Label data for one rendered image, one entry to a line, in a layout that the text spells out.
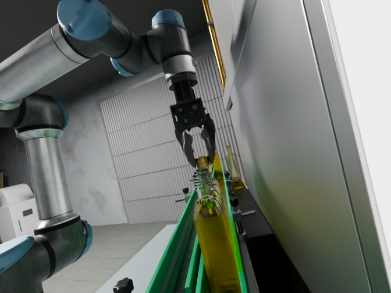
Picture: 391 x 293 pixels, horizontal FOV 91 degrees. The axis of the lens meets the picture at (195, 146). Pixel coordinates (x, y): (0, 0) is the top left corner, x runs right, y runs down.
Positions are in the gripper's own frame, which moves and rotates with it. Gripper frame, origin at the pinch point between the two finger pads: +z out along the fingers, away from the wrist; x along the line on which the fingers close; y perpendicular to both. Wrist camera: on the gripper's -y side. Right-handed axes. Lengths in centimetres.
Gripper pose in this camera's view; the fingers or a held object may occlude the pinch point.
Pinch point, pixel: (202, 160)
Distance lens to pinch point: 48.5
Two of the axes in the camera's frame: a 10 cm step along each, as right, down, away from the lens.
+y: -1.0, 0.4, -9.9
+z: 2.4, 9.7, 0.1
